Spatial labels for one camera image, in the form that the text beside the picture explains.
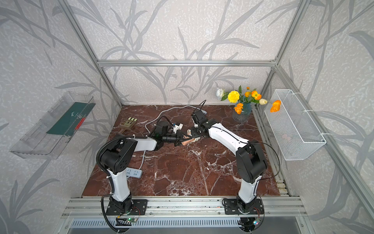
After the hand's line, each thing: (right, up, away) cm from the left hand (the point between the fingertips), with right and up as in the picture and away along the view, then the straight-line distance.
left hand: (190, 140), depth 87 cm
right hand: (+3, +5, +4) cm, 7 cm away
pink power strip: (-2, -2, 0) cm, 3 cm away
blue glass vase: (+38, +16, +15) cm, 44 cm away
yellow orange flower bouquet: (+35, +26, 0) cm, 44 cm away
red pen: (-53, +11, -17) cm, 57 cm away
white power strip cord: (+3, 0, +2) cm, 4 cm away
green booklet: (-57, +12, -19) cm, 61 cm away
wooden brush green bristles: (-48, +9, +19) cm, 52 cm away
